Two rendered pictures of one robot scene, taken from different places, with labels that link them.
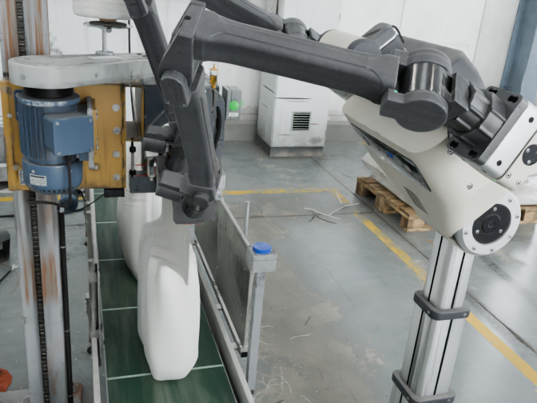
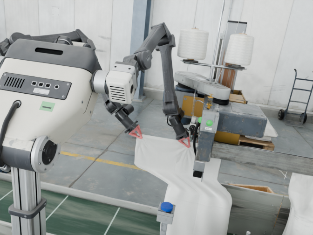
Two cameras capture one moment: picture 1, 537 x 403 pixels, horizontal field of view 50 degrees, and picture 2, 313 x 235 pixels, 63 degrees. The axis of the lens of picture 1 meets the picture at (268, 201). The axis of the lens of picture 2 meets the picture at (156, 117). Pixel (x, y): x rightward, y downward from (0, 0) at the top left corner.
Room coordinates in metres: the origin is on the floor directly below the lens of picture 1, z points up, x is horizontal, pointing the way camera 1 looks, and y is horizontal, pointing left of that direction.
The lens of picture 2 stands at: (2.09, -0.98, 1.66)
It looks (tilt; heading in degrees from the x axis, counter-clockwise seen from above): 18 degrees down; 119
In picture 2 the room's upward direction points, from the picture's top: 6 degrees clockwise
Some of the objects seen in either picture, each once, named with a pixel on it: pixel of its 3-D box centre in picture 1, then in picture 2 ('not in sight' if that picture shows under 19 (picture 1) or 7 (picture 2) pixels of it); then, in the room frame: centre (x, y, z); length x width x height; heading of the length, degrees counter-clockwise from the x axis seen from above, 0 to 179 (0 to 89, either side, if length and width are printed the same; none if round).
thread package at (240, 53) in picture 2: not in sight; (239, 49); (1.75, 0.53, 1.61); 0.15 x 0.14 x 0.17; 19
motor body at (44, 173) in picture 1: (51, 142); (184, 104); (1.44, 0.58, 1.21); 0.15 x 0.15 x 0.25
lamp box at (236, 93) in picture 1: (231, 102); (209, 121); (1.76, 0.14, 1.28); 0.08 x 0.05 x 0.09; 19
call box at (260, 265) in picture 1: (260, 257); (166, 212); (1.67, 0.01, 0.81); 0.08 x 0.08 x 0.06; 19
